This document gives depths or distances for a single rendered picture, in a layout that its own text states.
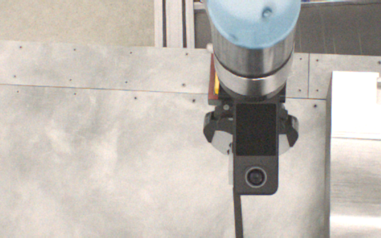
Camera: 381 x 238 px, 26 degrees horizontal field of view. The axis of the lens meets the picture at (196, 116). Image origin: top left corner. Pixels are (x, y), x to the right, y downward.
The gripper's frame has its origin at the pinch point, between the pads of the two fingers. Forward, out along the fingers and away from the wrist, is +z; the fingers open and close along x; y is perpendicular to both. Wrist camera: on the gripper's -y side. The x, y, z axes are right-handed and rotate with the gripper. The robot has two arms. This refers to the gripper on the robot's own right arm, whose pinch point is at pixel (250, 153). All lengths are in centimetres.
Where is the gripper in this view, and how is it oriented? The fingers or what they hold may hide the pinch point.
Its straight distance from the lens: 98.2
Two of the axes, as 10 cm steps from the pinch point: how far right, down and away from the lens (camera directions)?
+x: -10.0, -0.5, 0.8
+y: 0.8, -9.2, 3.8
